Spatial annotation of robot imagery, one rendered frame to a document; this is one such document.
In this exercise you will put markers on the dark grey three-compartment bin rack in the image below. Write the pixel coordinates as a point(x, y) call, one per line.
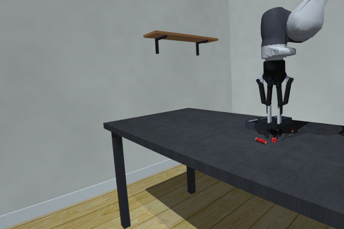
point(260, 124)

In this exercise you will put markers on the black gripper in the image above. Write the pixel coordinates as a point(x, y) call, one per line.
point(274, 74)

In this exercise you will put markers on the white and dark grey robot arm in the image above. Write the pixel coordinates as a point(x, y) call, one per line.
point(279, 26)

